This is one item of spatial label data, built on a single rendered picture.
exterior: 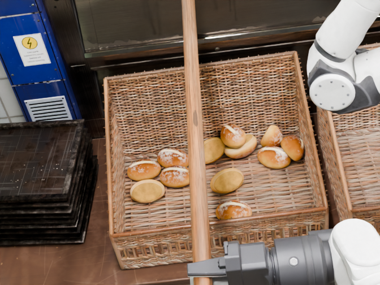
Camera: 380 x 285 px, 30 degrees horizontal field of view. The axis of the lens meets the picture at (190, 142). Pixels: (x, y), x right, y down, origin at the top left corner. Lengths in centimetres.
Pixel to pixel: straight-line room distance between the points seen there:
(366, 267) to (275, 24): 103
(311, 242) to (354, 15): 38
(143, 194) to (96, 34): 46
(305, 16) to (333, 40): 73
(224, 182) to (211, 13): 46
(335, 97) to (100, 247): 94
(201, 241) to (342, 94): 35
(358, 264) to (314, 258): 8
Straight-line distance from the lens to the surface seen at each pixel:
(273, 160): 202
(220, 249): 186
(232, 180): 198
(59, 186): 188
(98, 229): 201
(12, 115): 221
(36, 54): 200
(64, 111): 213
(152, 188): 199
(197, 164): 126
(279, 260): 109
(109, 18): 195
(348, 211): 178
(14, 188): 192
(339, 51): 124
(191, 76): 143
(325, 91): 125
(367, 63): 127
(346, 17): 121
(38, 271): 198
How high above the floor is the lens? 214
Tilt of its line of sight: 46 degrees down
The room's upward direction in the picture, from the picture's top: 11 degrees counter-clockwise
